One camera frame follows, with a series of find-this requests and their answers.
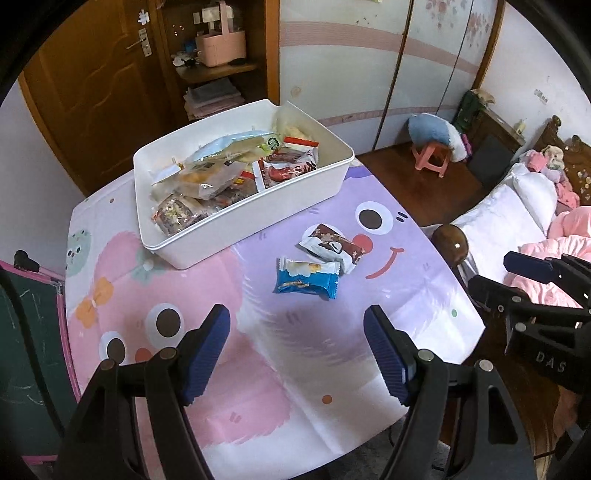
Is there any white bed pillow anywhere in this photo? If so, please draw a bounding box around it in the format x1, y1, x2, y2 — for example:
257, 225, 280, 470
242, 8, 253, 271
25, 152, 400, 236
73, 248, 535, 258
452, 162, 557, 283

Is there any blue plush pillow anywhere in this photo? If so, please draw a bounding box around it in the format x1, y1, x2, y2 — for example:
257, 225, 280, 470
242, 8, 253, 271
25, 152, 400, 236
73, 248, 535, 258
408, 113, 468, 163

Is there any tan cracker bag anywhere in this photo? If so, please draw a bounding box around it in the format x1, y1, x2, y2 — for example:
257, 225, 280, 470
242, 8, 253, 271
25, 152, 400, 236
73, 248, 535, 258
150, 160, 246, 201

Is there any brown wooden door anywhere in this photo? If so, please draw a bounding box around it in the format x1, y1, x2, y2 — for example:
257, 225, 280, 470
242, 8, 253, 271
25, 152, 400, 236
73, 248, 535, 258
18, 1, 180, 195

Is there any pink storage basket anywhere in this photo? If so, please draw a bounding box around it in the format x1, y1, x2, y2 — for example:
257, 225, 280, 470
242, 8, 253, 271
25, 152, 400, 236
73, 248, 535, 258
197, 1, 246, 68

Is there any stack of folded papers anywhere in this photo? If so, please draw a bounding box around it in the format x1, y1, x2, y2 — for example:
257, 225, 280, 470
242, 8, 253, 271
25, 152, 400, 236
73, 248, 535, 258
183, 78, 245, 121

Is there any red-lidded date snack packet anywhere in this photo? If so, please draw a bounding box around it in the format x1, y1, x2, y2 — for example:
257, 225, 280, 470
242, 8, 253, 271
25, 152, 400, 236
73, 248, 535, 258
252, 137, 320, 193

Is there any white orange snack packet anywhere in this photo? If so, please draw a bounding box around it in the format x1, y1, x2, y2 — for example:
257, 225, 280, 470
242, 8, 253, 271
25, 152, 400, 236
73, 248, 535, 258
182, 130, 283, 168

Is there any white plastic storage bin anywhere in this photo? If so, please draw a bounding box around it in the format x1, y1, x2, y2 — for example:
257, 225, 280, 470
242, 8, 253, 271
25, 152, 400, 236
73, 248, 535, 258
133, 99, 355, 269

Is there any round wooden bedpost knob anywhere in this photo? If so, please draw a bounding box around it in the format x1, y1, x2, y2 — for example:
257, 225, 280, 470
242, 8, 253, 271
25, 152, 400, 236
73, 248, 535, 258
431, 224, 469, 268

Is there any clear wrapped nut snack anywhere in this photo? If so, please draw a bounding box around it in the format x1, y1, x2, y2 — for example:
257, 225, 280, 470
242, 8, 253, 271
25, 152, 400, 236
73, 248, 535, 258
151, 193, 212, 237

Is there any green chalkboard pink frame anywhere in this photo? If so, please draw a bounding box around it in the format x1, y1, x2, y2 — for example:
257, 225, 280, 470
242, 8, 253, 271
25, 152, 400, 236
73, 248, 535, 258
1, 262, 79, 465

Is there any pink cartoon tablecloth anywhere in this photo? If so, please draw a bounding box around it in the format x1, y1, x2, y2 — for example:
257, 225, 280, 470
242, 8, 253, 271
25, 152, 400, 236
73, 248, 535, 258
65, 164, 484, 479

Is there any blue white snack packet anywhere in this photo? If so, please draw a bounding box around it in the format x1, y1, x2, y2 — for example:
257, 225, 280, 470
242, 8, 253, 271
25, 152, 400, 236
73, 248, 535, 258
273, 257, 341, 300

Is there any brown white snack packet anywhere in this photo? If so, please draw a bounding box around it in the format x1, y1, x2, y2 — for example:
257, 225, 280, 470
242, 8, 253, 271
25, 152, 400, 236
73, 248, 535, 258
298, 223, 366, 275

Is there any pink plastic stool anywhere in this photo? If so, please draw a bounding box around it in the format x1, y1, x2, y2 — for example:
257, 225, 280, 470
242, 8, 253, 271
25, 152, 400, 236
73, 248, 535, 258
411, 141, 452, 178

